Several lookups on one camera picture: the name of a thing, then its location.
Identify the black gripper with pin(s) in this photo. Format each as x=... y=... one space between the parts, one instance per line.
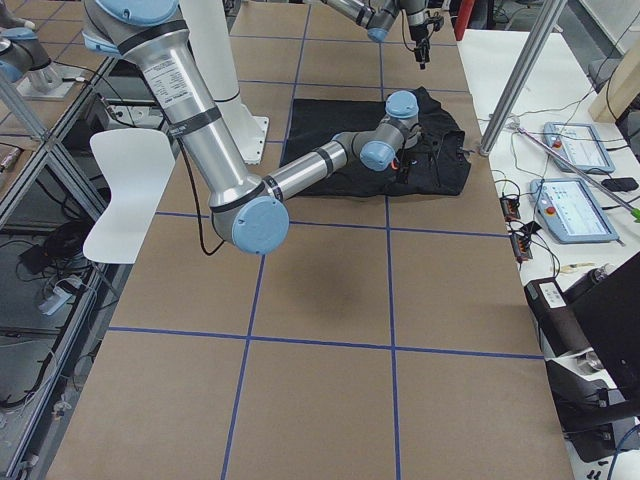
x=419 y=34
x=406 y=168

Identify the black graphic t-shirt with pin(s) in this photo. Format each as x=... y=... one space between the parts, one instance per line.
x=440 y=166

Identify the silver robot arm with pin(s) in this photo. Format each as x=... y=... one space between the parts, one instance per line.
x=378 y=21
x=248 y=211

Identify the near teach pendant tablet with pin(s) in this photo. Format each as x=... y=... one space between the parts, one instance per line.
x=569 y=212

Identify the teach pendant tablet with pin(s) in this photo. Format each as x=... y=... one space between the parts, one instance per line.
x=580 y=145
x=569 y=212

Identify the far teach pendant tablet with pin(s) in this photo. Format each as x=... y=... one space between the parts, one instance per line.
x=580 y=145

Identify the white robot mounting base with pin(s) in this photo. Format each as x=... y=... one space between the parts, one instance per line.
x=250 y=125

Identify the black computer mouse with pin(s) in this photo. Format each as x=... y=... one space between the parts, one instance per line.
x=620 y=184

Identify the black printer device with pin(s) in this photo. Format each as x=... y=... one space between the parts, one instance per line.
x=603 y=320

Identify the white plastic chair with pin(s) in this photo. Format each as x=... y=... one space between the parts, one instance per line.
x=136 y=164

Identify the aluminium frame post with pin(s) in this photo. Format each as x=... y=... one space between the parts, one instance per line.
x=540 y=32

